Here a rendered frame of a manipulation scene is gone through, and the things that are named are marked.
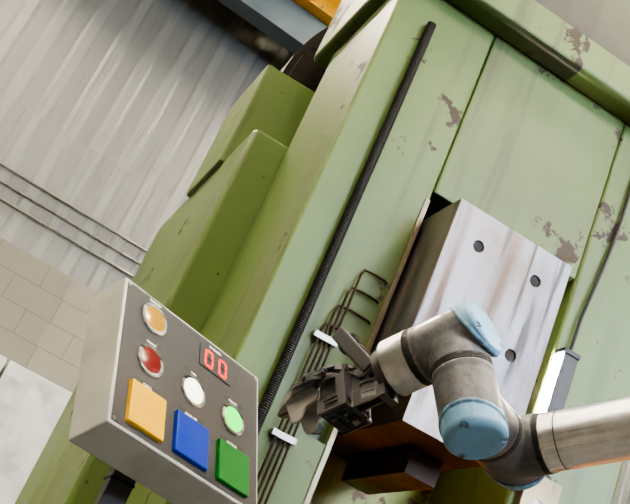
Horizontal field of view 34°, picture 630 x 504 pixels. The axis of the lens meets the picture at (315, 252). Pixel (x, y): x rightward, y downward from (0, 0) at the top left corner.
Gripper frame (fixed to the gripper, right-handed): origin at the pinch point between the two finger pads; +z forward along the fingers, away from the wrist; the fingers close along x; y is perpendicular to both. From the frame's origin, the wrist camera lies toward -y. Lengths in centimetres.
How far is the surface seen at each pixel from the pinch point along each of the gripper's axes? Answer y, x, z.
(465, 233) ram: -53, 34, -22
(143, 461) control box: 12.2, -16.2, 14.3
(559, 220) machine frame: -75, 65, -34
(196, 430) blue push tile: 4.7, -9.4, 10.3
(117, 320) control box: -6.8, -26.9, 11.7
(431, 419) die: -17.8, 40.5, -5.1
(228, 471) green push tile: 8.3, -1.5, 10.3
